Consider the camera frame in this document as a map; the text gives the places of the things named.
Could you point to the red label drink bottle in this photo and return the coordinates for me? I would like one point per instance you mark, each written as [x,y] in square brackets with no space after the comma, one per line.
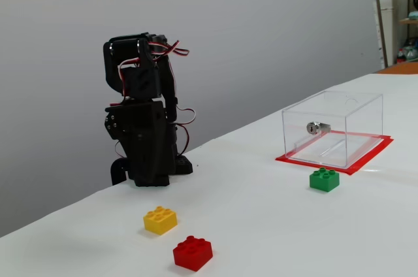
[400,56]

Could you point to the yellow lego brick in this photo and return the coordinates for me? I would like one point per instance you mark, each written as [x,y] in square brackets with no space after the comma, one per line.
[160,221]

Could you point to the black table clamp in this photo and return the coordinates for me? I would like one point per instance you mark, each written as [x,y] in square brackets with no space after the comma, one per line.
[117,170]

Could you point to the green lego brick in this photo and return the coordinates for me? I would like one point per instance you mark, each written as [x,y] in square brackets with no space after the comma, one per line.
[324,180]

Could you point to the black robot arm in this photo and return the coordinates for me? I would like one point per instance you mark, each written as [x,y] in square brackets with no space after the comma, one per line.
[112,71]

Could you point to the teal round object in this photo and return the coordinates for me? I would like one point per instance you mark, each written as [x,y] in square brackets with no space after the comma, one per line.
[414,15]

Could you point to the wooden side table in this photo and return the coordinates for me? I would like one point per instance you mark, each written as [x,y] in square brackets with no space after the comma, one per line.
[401,68]

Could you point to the silver cam lock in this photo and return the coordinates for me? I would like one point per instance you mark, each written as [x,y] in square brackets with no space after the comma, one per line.
[315,127]

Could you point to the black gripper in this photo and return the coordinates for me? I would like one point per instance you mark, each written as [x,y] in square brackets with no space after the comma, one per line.
[141,127]

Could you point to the white leaning board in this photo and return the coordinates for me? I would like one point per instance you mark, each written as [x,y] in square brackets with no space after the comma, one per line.
[386,12]

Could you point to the clear plastic bag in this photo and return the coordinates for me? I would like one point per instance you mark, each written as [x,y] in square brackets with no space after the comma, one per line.
[412,50]

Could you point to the red lego brick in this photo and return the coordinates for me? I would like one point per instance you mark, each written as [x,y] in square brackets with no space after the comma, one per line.
[192,254]

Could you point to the metal shelf post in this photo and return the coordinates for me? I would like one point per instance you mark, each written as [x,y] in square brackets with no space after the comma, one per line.
[380,19]

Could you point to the transparent acrylic box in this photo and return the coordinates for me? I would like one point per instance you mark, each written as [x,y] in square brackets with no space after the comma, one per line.
[313,146]

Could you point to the red tape square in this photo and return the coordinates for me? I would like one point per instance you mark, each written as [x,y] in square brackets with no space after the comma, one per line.
[362,166]

